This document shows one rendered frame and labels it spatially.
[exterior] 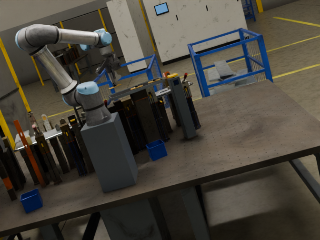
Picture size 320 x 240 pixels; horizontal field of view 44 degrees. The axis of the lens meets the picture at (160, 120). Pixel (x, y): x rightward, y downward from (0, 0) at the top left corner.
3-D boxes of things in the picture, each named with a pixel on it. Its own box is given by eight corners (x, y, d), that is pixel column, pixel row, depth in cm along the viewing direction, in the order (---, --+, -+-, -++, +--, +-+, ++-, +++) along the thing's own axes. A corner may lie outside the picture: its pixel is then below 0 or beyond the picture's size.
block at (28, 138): (49, 182, 279) (29, 135, 269) (49, 184, 275) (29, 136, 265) (44, 184, 278) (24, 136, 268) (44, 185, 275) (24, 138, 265)
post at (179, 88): (194, 134, 282) (176, 75, 270) (197, 136, 275) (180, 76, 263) (184, 137, 281) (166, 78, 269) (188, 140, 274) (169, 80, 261)
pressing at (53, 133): (185, 81, 317) (185, 79, 317) (195, 84, 296) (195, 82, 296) (15, 144, 289) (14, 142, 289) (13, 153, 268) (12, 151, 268)
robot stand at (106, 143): (135, 184, 231) (113, 121, 220) (103, 193, 234) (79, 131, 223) (138, 169, 251) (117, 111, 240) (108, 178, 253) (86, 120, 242)
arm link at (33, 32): (35, 19, 198) (112, 28, 233) (25, 23, 206) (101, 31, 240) (36, 43, 199) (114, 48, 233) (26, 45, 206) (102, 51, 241)
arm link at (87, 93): (92, 109, 220) (83, 85, 216) (78, 109, 230) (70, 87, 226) (107, 101, 228) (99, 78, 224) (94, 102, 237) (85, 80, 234)
